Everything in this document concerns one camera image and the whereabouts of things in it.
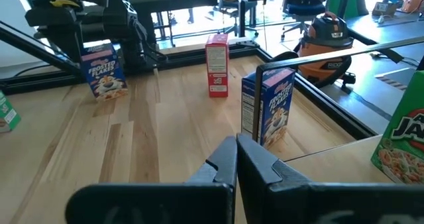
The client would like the black aluminium table frame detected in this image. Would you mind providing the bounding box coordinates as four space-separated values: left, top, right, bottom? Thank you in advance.
0 20 378 140

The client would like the yellow tag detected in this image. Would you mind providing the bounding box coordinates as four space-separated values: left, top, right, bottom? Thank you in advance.
49 0 81 8

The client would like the Apple Jacks green cereal box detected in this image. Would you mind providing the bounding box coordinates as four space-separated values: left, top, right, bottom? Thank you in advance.
0 90 22 134
370 70 424 185

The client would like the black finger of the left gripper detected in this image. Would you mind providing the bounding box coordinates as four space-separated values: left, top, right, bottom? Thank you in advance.
25 7 56 28
54 7 84 28

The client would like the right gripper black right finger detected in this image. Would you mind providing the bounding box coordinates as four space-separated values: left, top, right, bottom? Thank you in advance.
237 133 424 224

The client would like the black cable with plug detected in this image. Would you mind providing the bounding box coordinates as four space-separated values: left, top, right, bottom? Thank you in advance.
368 50 424 68

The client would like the small beige box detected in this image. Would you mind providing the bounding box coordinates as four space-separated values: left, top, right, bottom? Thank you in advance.
371 0 403 19

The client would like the orange device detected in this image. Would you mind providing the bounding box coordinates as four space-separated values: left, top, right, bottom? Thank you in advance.
399 0 424 15

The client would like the blue office chair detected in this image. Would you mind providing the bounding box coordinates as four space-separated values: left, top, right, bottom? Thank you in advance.
280 0 329 42

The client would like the hazard-striped floor strip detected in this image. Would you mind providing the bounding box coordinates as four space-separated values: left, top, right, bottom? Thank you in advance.
374 67 409 91

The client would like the Frosted Flakes blue cereal box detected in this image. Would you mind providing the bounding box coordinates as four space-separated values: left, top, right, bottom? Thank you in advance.
240 67 296 149
80 43 129 102

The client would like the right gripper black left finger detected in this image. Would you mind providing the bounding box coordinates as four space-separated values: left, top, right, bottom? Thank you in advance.
65 136 238 224

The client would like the Froot Loops red cereal box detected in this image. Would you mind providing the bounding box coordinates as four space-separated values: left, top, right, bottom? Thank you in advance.
205 33 230 99

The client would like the green panel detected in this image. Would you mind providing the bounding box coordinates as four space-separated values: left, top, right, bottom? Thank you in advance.
326 0 365 20

